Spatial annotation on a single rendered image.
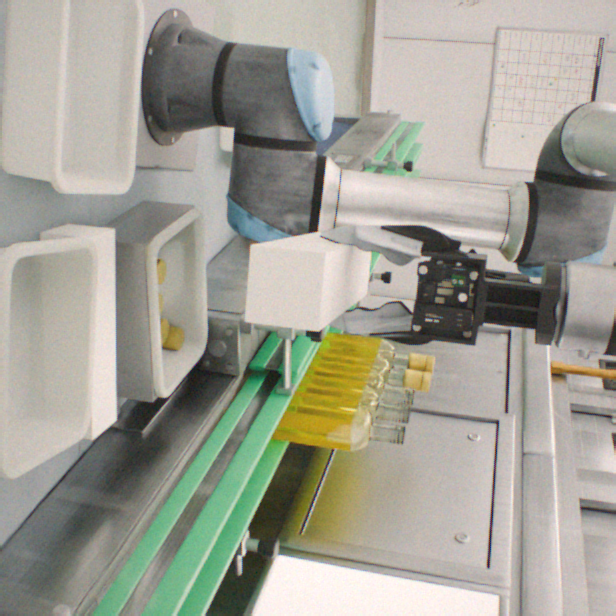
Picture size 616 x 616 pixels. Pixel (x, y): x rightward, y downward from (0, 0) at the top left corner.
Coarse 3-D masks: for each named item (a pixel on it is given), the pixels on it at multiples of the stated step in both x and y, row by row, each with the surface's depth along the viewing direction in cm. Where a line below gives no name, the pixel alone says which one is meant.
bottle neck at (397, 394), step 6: (390, 390) 128; (396, 390) 128; (402, 390) 128; (408, 390) 128; (414, 390) 128; (384, 396) 128; (390, 396) 128; (396, 396) 128; (402, 396) 128; (408, 396) 127; (414, 396) 130; (396, 402) 128; (402, 402) 128; (408, 402) 128
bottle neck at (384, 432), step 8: (376, 424) 119; (384, 424) 119; (392, 424) 119; (376, 432) 118; (384, 432) 118; (392, 432) 118; (400, 432) 117; (376, 440) 119; (384, 440) 118; (392, 440) 118; (400, 440) 117
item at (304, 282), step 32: (256, 256) 62; (288, 256) 61; (320, 256) 60; (352, 256) 72; (256, 288) 62; (288, 288) 61; (320, 288) 61; (352, 288) 75; (256, 320) 62; (288, 320) 62; (320, 320) 62
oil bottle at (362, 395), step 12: (300, 384) 126; (312, 384) 126; (324, 384) 126; (336, 384) 126; (348, 384) 126; (312, 396) 123; (324, 396) 123; (336, 396) 123; (348, 396) 123; (360, 396) 123; (372, 396) 123; (372, 408) 122
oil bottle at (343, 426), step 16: (304, 400) 122; (320, 400) 122; (288, 416) 119; (304, 416) 118; (320, 416) 118; (336, 416) 118; (352, 416) 118; (368, 416) 119; (288, 432) 120; (304, 432) 119; (320, 432) 119; (336, 432) 118; (352, 432) 117; (368, 432) 118; (336, 448) 119; (352, 448) 118
